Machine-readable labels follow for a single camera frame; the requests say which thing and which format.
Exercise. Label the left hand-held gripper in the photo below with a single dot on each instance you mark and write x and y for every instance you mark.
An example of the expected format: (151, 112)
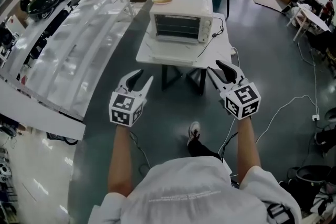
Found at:
(123, 108)

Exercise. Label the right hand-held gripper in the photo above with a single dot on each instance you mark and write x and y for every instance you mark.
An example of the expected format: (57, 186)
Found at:
(242, 101)

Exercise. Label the glass toaster oven door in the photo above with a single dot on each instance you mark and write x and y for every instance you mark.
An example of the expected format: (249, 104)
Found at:
(173, 49)

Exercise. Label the white toaster oven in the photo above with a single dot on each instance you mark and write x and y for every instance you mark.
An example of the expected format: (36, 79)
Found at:
(181, 9)

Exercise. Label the person's right forearm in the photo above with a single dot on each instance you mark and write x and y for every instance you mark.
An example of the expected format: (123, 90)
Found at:
(248, 147)

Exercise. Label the person's left forearm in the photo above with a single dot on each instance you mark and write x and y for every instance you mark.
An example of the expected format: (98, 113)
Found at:
(122, 160)

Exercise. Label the small white table black legs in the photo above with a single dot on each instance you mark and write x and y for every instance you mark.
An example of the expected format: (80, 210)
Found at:
(218, 47)

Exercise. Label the person's white sneaker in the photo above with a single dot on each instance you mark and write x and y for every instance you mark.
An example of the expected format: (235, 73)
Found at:
(194, 131)

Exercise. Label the white shelf rack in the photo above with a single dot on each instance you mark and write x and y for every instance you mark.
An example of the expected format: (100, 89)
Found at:
(78, 42)

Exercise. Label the person's black trouser leg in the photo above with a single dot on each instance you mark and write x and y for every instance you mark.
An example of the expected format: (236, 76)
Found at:
(200, 149)

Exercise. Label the white power strip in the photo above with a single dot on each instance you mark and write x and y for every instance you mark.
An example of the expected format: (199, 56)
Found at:
(315, 117)

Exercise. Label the white round table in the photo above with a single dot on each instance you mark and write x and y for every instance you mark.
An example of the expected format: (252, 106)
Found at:
(313, 17)

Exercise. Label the person's white shirt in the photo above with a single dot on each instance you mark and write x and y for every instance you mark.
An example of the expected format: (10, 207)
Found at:
(189, 191)

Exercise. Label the black wok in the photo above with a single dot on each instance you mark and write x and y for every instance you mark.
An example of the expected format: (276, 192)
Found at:
(43, 4)

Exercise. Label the black bucket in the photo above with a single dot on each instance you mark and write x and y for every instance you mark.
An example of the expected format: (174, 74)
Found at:
(313, 174)

